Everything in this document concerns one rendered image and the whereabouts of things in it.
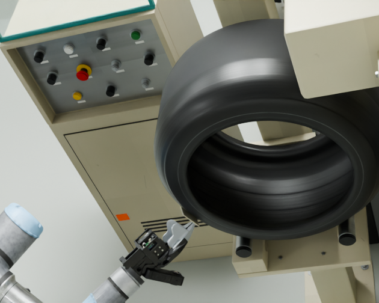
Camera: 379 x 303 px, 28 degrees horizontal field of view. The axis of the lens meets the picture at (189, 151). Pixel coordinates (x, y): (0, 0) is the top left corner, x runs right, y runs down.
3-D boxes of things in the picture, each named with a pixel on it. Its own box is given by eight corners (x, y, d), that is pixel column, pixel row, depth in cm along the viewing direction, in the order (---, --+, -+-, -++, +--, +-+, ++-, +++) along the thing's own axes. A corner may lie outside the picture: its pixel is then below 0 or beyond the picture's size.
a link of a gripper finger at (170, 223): (184, 210, 196) (158, 234, 195) (197, 225, 199) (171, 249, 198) (179, 207, 199) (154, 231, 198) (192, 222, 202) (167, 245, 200)
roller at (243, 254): (239, 154, 227) (254, 153, 226) (242, 165, 230) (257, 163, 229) (234, 249, 203) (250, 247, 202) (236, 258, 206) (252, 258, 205)
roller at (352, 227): (332, 140, 219) (349, 139, 218) (333, 151, 222) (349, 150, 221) (338, 236, 195) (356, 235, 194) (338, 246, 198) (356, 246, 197)
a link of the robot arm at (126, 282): (132, 302, 192) (123, 289, 200) (145, 289, 193) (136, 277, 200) (114, 283, 189) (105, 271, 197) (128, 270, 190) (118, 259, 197)
